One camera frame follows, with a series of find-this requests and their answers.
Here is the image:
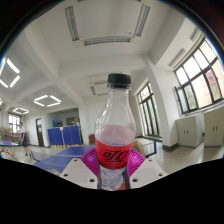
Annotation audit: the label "blue folding partition panels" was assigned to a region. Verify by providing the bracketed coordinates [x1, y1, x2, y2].
[47, 125, 83, 147]

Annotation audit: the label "tall black-framed glass doors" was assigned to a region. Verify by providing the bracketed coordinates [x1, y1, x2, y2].
[135, 82, 162, 138]

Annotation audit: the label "flat round red coaster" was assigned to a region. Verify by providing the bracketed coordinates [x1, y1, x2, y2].
[117, 181, 128, 192]

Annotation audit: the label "blue table with red legs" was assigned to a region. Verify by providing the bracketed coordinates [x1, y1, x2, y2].
[0, 139, 21, 160]

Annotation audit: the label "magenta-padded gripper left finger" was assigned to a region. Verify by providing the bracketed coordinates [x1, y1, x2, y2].
[59, 147, 100, 190]

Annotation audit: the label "ceiling air conditioner unit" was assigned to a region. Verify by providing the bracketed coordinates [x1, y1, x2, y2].
[64, 3, 151, 48]
[89, 79, 110, 97]

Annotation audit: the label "wide black-framed window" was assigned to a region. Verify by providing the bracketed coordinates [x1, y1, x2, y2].
[174, 38, 224, 115]

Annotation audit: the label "ceiling light strips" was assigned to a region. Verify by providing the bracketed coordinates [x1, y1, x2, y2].
[0, 58, 63, 116]

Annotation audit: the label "clear red-labelled drink bottle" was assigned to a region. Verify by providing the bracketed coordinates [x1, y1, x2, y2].
[93, 73, 137, 192]

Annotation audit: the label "person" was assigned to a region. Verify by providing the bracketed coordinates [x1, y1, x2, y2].
[18, 121, 31, 157]

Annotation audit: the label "dark door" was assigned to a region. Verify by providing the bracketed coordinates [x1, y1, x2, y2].
[35, 117, 45, 148]

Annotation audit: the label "beige floor cabinet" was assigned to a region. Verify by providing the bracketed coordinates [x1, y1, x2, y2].
[175, 115, 204, 148]
[203, 109, 224, 148]

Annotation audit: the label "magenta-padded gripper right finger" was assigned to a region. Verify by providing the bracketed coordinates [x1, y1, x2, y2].
[126, 148, 168, 190]

